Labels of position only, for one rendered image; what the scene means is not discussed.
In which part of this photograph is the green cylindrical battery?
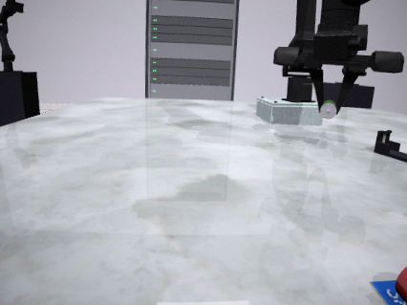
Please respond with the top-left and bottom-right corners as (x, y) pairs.
(320, 100), (337, 120)

